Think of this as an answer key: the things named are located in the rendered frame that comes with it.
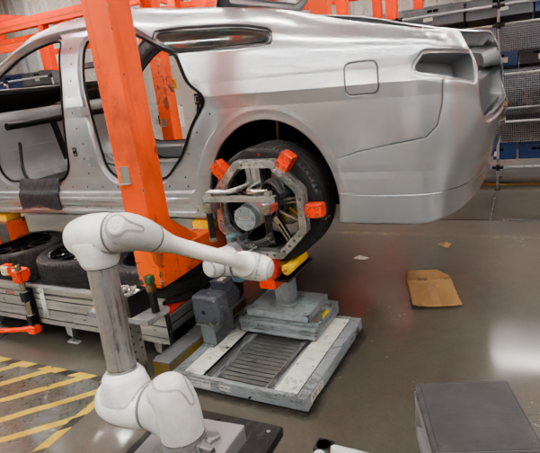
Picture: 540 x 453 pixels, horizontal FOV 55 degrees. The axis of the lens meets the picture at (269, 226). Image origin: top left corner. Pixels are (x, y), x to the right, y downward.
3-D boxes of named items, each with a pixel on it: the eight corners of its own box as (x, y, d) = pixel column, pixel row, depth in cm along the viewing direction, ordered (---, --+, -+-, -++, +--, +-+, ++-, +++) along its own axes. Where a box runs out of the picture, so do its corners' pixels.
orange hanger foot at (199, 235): (230, 244, 332) (222, 192, 322) (181, 277, 288) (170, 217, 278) (208, 244, 340) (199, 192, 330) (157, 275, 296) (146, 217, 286)
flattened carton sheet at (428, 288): (448, 272, 375) (448, 267, 374) (462, 306, 324) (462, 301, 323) (406, 274, 381) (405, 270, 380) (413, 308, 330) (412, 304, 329)
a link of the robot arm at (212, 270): (218, 265, 224) (245, 270, 218) (198, 279, 211) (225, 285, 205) (216, 242, 221) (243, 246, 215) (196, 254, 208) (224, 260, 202)
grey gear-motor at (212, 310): (259, 318, 326) (251, 266, 315) (223, 352, 291) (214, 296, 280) (234, 315, 334) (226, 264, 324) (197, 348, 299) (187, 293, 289)
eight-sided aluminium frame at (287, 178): (314, 257, 277) (304, 156, 261) (309, 262, 271) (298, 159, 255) (228, 252, 302) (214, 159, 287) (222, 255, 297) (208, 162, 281)
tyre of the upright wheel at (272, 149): (295, 269, 315) (360, 191, 280) (278, 285, 296) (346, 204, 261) (217, 198, 325) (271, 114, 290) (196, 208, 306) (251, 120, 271)
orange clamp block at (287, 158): (290, 170, 268) (298, 155, 264) (284, 173, 262) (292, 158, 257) (279, 163, 270) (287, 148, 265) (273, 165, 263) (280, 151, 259)
